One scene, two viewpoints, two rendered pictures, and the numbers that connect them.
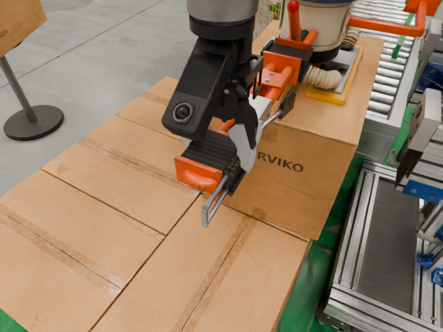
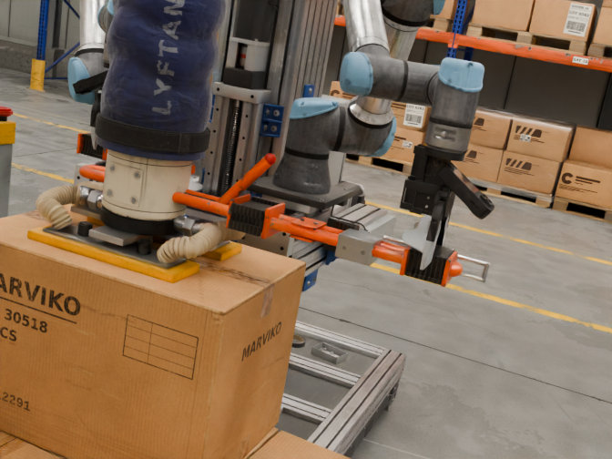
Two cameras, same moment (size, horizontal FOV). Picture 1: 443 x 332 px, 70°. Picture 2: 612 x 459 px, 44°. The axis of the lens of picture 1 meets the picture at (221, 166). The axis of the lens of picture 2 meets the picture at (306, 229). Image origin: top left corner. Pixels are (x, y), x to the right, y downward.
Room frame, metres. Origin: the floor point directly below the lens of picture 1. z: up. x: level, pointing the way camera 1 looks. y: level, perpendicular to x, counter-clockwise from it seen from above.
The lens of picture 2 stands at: (0.72, 1.30, 1.45)
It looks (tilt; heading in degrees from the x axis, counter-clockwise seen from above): 15 degrees down; 263
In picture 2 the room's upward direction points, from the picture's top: 10 degrees clockwise
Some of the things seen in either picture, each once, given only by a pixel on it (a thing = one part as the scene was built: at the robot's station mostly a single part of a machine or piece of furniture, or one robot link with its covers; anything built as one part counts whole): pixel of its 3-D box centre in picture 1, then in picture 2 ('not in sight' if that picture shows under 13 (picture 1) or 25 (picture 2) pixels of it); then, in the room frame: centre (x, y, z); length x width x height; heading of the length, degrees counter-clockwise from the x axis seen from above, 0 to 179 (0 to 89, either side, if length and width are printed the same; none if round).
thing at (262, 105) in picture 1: (248, 115); (359, 246); (0.46, -0.05, 1.07); 0.07 x 0.07 x 0.04; 64
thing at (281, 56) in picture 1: (285, 60); (256, 215); (0.65, -0.14, 1.07); 0.10 x 0.08 x 0.06; 64
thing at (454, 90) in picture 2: not in sight; (456, 92); (0.35, 0.00, 1.37); 0.09 x 0.08 x 0.11; 94
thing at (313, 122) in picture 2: not in sight; (314, 123); (0.52, -0.64, 1.20); 0.13 x 0.12 x 0.14; 4
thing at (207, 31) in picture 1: (224, 64); (433, 181); (0.36, 0.00, 1.22); 0.09 x 0.08 x 0.12; 154
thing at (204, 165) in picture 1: (210, 159); (429, 263); (0.34, 0.02, 1.07); 0.08 x 0.07 x 0.05; 154
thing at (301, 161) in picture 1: (293, 119); (130, 333); (0.87, -0.25, 0.75); 0.60 x 0.40 x 0.40; 155
